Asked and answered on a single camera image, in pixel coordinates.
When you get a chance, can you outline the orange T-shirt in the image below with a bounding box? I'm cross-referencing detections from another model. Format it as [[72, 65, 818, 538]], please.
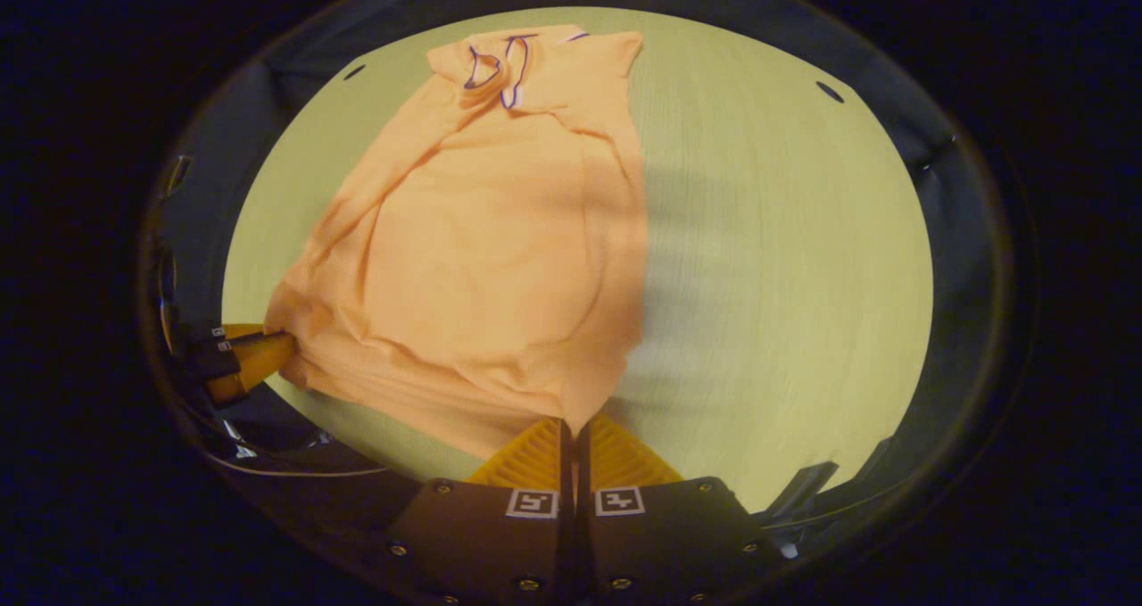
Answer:
[[265, 24, 650, 461]]

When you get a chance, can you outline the thin grey cable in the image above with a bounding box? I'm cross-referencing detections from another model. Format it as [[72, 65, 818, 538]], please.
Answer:
[[207, 445, 393, 479]]

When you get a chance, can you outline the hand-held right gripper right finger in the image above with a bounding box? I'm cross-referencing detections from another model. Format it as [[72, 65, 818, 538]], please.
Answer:
[[575, 412, 786, 606]]

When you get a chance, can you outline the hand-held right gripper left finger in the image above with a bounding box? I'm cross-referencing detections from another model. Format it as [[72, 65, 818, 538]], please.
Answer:
[[384, 417, 573, 606]]

